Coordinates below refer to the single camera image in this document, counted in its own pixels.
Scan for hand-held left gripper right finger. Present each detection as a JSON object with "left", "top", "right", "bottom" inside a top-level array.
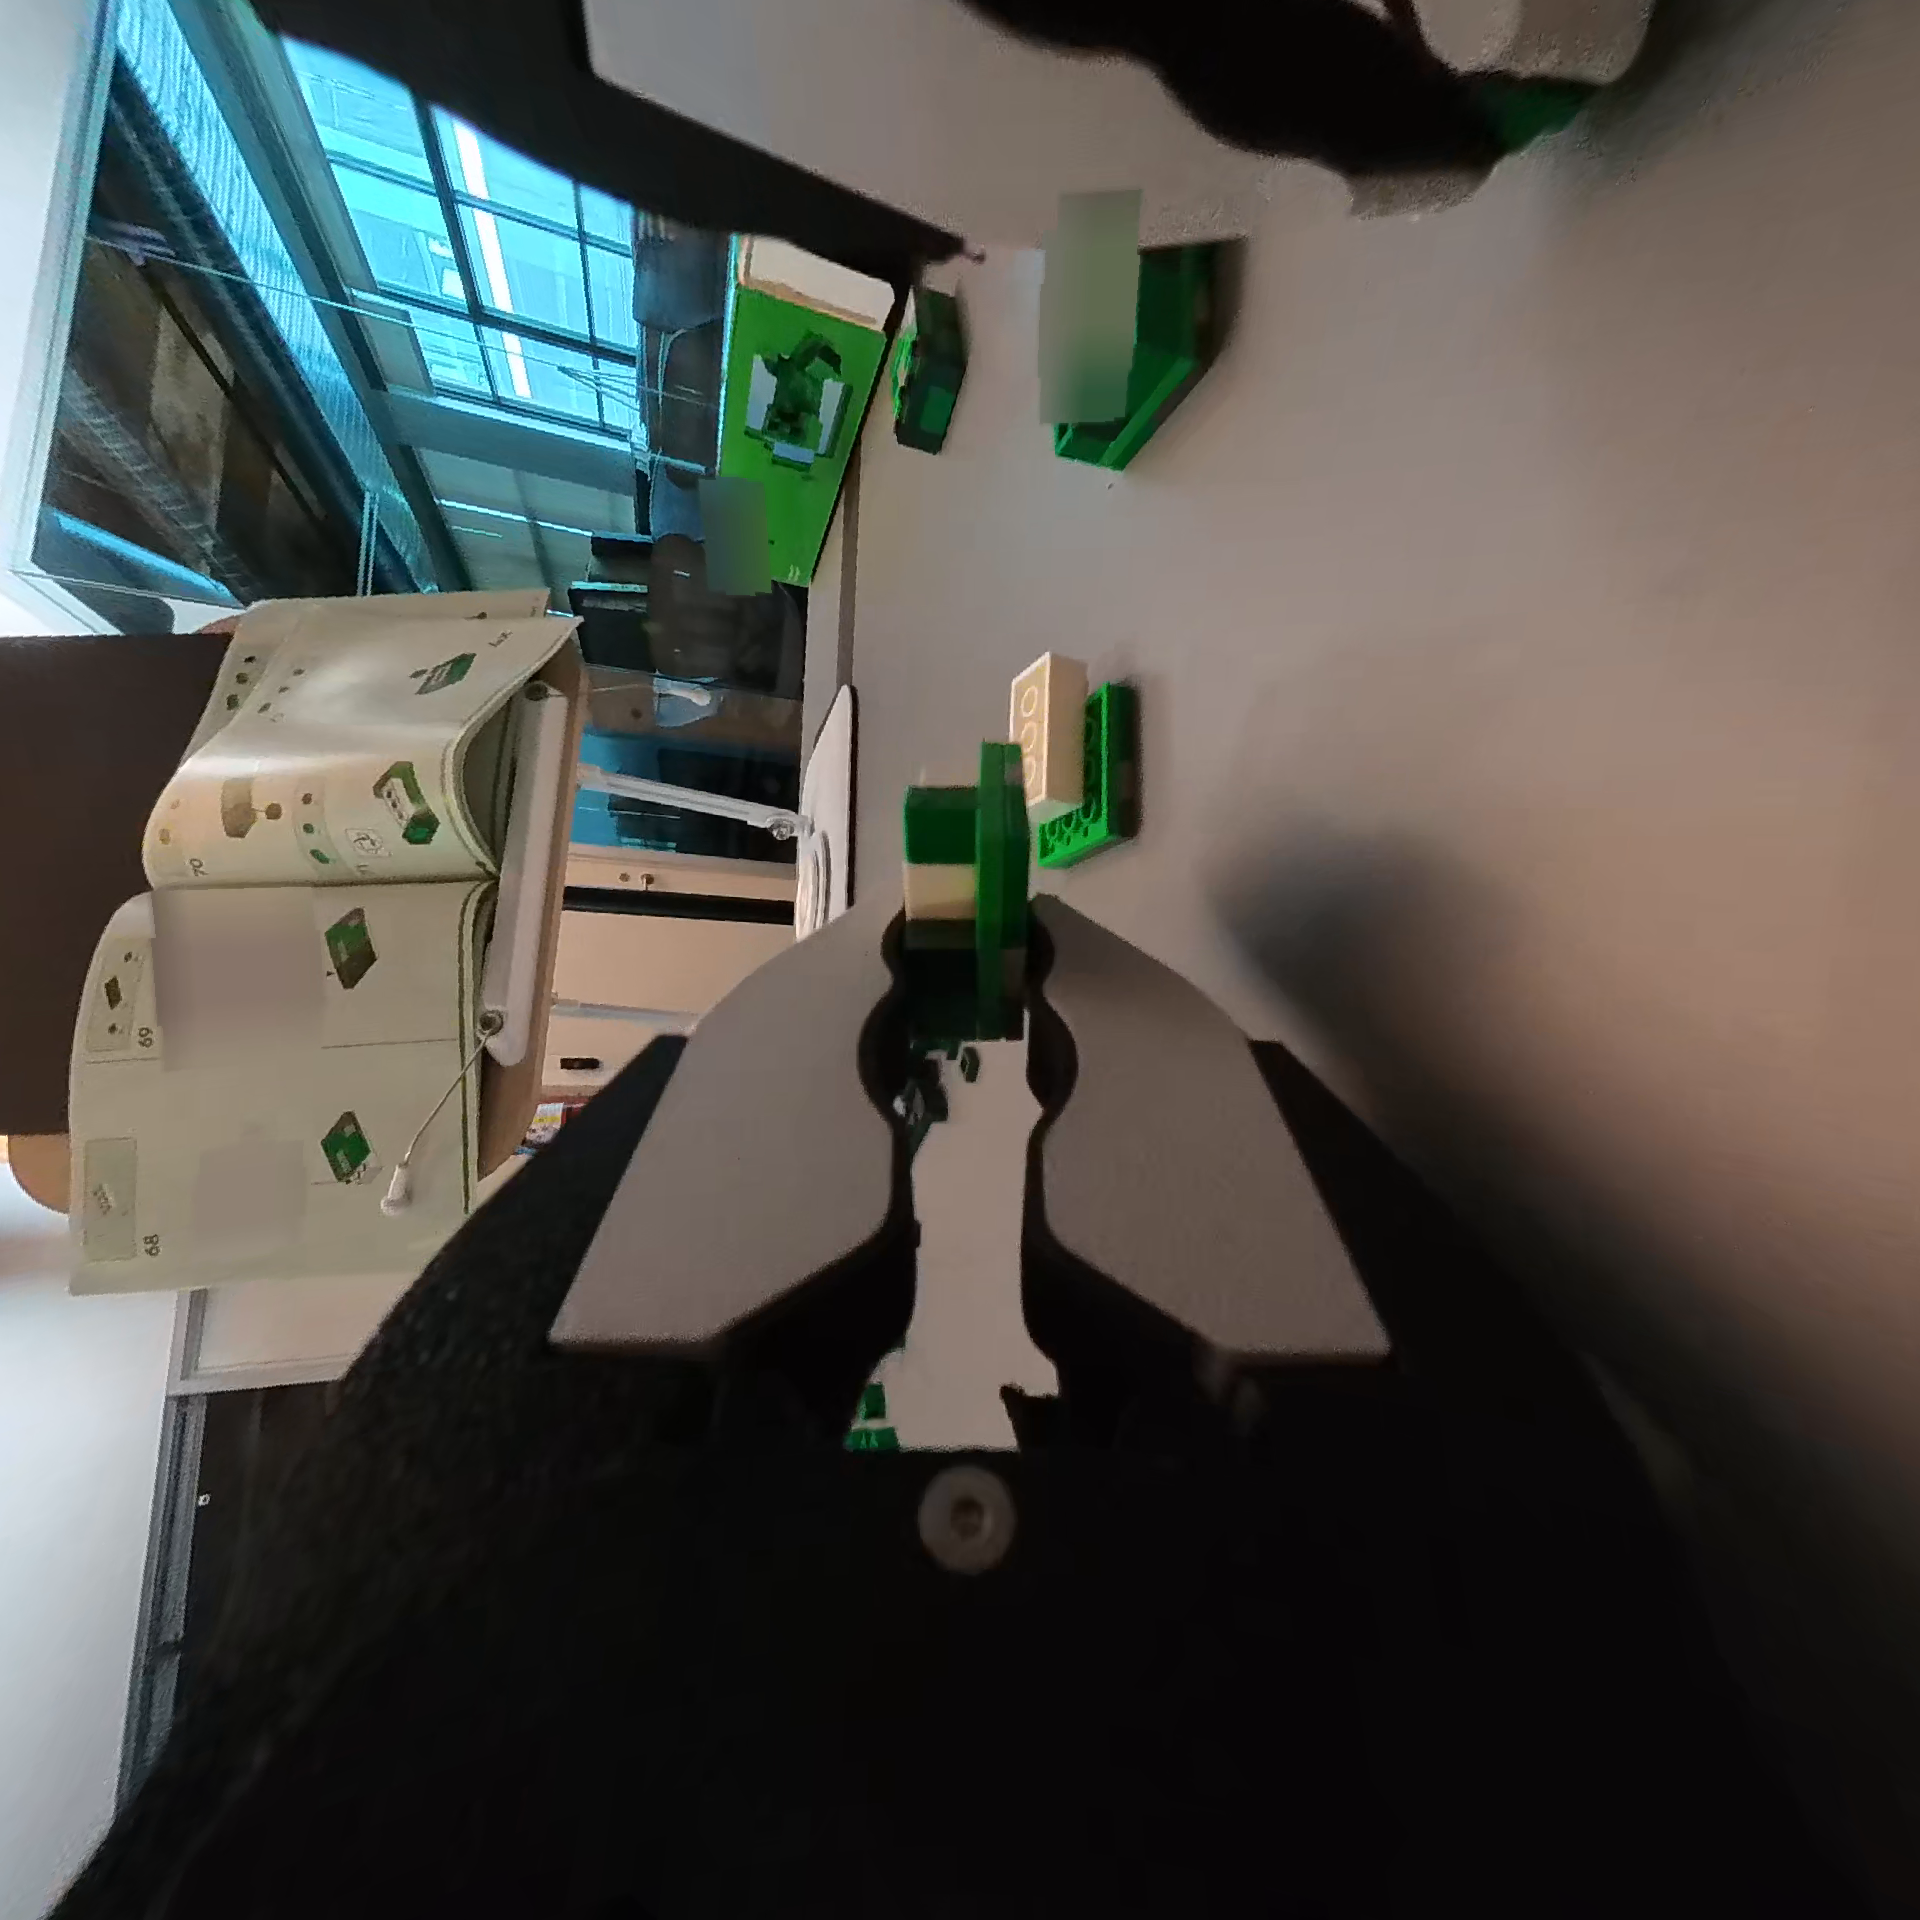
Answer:
[{"left": 1023, "top": 895, "right": 1397, "bottom": 1369}]

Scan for green lego box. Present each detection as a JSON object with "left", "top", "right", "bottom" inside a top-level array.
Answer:
[{"left": 717, "top": 239, "right": 904, "bottom": 589}]

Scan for dark panel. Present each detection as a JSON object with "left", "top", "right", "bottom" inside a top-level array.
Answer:
[{"left": 0, "top": 630, "right": 238, "bottom": 1142}]

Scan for open lego instruction booklet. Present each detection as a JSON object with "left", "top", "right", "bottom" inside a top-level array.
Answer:
[{"left": 67, "top": 588, "right": 590, "bottom": 1295}]

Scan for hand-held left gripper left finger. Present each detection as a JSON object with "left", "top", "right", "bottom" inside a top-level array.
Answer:
[{"left": 543, "top": 895, "right": 916, "bottom": 1364}]

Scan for green lego assembly white brick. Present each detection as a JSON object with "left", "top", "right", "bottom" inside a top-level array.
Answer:
[{"left": 900, "top": 743, "right": 1052, "bottom": 1044}]

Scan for book stand with white base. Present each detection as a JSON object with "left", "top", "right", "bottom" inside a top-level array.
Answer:
[{"left": 478, "top": 660, "right": 862, "bottom": 1202}]

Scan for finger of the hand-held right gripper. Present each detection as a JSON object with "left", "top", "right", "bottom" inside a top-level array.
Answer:
[
  {"left": 1418, "top": 0, "right": 1654, "bottom": 87},
  {"left": 255, "top": 0, "right": 1503, "bottom": 278}
]

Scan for scattered dark green lego pieces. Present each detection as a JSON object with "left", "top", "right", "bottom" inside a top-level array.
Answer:
[{"left": 892, "top": 1043, "right": 986, "bottom": 1129}]

